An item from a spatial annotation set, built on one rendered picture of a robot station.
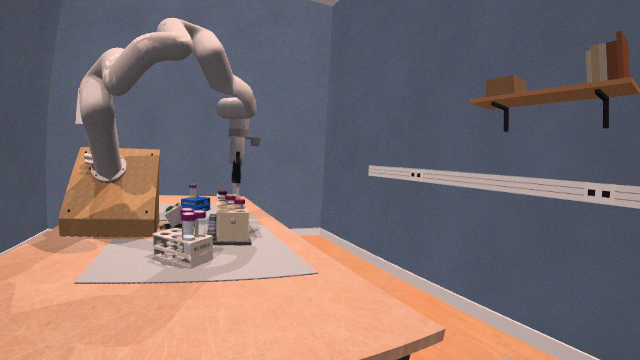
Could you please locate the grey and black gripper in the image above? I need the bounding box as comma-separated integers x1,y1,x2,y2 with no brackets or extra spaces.
229,136,248,183

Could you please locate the grey bench mat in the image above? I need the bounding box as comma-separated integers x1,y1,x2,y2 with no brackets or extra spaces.
74,213,318,284

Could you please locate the blue tube rack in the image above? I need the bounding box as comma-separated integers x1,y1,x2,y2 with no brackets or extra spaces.
181,196,210,211

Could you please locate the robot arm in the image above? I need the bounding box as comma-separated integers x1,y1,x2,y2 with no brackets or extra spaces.
80,18,260,182

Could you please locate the beige tube rack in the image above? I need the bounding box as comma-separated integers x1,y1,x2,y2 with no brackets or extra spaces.
153,228,213,268

